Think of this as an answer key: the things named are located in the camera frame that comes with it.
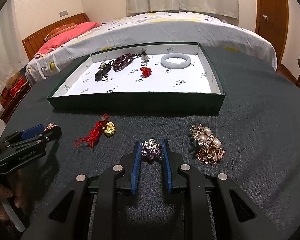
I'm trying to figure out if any rose gold small brooch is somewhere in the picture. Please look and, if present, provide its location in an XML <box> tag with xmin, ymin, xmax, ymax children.
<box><xmin>44</xmin><ymin>123</ymin><xmax>57</xmax><ymax>131</ymax></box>

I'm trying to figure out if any red cord gold lock pendant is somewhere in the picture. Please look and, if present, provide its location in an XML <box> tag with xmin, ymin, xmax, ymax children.
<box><xmin>74</xmin><ymin>114</ymin><xmax>116</xmax><ymax>148</ymax></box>

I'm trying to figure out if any gold pearl brooch cluster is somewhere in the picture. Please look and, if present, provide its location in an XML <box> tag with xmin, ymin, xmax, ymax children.
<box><xmin>190</xmin><ymin>124</ymin><xmax>225</xmax><ymax>166</ymax></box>

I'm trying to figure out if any black cord necklace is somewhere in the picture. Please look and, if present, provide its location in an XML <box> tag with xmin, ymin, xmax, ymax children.
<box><xmin>94</xmin><ymin>59</ymin><xmax>115</xmax><ymax>82</ymax></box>

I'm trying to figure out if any dark red bead necklace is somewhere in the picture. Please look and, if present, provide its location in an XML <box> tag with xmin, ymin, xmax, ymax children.
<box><xmin>112</xmin><ymin>50</ymin><xmax>148</xmax><ymax>72</ymax></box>

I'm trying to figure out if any red knot ornament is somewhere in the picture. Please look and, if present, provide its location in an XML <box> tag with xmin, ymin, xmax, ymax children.
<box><xmin>140</xmin><ymin>67</ymin><xmax>152</xmax><ymax>78</ymax></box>

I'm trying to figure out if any white jade bangle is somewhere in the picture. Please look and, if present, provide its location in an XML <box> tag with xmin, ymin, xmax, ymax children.
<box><xmin>160</xmin><ymin>53</ymin><xmax>191</xmax><ymax>69</ymax></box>

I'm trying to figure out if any silver rhinestone bar brooch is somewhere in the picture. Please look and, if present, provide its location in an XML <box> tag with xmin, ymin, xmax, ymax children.
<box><xmin>98</xmin><ymin>61</ymin><xmax>107</xmax><ymax>70</ymax></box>

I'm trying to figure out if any green jewelry tray box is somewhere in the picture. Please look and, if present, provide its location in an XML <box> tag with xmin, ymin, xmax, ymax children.
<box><xmin>47</xmin><ymin>42</ymin><xmax>225</xmax><ymax>115</ymax></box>

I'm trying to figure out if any left hand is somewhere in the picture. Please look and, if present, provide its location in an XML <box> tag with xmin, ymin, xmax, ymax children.
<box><xmin>0</xmin><ymin>170</ymin><xmax>26</xmax><ymax>222</ymax></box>

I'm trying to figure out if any dark wooden nightstand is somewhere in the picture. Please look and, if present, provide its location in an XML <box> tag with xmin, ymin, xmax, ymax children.
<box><xmin>0</xmin><ymin>82</ymin><xmax>31</xmax><ymax>124</ymax></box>

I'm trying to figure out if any red gift box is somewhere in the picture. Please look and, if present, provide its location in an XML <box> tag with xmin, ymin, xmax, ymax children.
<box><xmin>9</xmin><ymin>77</ymin><xmax>27</xmax><ymax>97</ymax></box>

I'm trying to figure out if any brown teddy bear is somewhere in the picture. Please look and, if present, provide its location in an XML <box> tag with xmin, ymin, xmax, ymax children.
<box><xmin>5</xmin><ymin>72</ymin><xmax>21</xmax><ymax>90</ymax></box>

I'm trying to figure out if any dark grey table cloth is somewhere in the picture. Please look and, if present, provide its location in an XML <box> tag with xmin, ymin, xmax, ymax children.
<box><xmin>3</xmin><ymin>47</ymin><xmax>300</xmax><ymax>239</ymax></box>

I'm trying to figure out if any wooden headboard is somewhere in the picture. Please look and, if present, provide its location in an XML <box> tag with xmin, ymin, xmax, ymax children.
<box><xmin>22</xmin><ymin>12</ymin><xmax>90</xmax><ymax>61</ymax></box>

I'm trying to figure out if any pink pillow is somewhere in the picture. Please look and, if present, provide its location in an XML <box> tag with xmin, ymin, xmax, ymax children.
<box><xmin>33</xmin><ymin>22</ymin><xmax>102</xmax><ymax>59</ymax></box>

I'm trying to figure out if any orange patterned cushion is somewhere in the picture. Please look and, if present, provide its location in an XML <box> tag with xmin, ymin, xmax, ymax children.
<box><xmin>44</xmin><ymin>23</ymin><xmax>77</xmax><ymax>41</ymax></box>

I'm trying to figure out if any bed with patterned sheet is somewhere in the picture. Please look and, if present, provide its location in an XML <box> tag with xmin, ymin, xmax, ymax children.
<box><xmin>25</xmin><ymin>12</ymin><xmax>277</xmax><ymax>86</ymax></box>

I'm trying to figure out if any brown wooden door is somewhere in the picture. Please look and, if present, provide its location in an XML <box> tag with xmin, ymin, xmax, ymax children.
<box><xmin>256</xmin><ymin>0</ymin><xmax>289</xmax><ymax>64</ymax></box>

